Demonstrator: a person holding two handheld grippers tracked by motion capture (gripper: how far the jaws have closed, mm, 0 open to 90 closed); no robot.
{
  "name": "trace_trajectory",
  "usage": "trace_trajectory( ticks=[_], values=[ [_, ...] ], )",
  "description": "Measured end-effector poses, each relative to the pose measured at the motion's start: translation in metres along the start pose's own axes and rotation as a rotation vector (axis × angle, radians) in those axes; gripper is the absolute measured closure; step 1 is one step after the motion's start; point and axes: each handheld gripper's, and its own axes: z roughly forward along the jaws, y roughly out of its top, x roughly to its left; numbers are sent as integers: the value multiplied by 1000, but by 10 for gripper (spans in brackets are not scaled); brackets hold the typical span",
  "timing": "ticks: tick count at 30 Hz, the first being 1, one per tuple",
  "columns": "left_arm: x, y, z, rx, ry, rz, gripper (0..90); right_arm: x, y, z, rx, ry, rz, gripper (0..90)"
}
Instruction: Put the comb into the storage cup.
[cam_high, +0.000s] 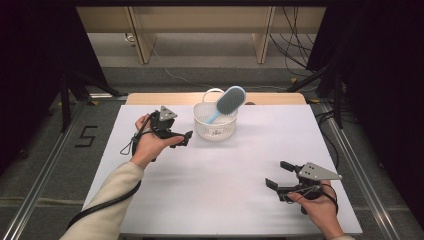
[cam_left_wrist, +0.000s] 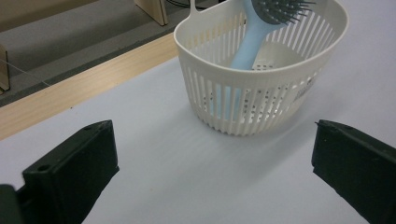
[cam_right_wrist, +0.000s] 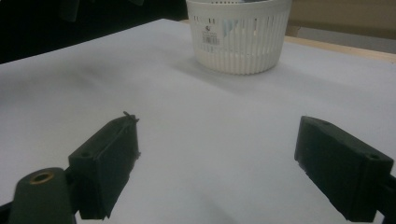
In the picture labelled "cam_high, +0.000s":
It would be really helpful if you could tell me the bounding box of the person's left hand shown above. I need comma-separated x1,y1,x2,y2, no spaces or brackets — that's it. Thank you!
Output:
129,113,185,170

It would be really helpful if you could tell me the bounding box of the hand-held gripper cable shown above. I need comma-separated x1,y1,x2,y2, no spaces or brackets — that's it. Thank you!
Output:
283,183,340,216
66,114,158,231

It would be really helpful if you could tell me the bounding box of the black floor cable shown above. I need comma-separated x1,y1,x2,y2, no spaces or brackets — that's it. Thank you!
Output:
314,109,342,170

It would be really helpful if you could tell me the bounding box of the metal floor rail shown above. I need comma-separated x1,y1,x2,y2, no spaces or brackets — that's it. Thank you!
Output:
319,103,406,240
1,99,88,240

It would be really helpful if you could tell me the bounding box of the light blue hairbrush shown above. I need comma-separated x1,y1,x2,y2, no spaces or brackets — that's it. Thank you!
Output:
203,85,247,126

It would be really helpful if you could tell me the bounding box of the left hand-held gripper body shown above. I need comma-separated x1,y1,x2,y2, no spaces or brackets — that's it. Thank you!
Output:
148,105,178,140

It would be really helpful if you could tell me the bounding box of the person's right hand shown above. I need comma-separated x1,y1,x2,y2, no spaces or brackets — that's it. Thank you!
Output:
286,179,338,232

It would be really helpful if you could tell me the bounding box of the black metal stand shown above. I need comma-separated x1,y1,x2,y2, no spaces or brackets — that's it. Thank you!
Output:
286,61,346,130
59,70,130,134

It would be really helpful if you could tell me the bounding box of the white plastic basket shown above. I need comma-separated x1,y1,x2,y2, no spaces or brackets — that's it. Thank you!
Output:
191,87,239,141

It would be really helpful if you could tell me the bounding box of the white table sheet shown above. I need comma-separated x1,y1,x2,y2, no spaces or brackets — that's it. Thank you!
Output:
81,104,364,236

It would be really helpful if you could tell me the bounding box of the dark curtain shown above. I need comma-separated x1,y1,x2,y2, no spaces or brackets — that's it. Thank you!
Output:
305,0,424,221
0,0,110,174

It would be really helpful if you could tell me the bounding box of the right hand-held gripper cable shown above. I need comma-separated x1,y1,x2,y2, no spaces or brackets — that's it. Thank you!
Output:
283,183,340,216

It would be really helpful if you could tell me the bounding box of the left hand-held gripper cable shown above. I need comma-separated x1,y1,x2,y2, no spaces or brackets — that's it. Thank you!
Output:
66,114,158,231

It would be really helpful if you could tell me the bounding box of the bundle of black cables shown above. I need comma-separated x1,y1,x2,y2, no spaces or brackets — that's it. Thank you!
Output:
268,6,322,78

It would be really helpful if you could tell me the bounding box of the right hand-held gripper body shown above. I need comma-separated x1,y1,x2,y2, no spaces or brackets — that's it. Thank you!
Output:
282,161,344,203

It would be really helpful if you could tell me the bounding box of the beige wooden desk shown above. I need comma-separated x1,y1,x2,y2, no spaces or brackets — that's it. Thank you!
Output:
76,6,327,65

